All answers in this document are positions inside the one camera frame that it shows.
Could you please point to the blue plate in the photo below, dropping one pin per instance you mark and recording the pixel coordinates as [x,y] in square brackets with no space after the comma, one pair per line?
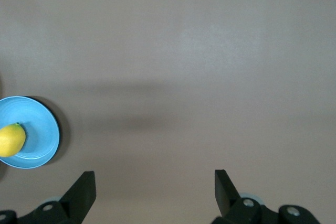
[39,129]

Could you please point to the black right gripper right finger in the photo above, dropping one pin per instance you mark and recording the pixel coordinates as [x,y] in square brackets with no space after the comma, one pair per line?
[231,203]

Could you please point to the yellow lemon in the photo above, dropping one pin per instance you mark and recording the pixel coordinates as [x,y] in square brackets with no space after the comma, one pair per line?
[11,140]

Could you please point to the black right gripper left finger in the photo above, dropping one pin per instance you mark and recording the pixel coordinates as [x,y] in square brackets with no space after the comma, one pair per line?
[76,197]

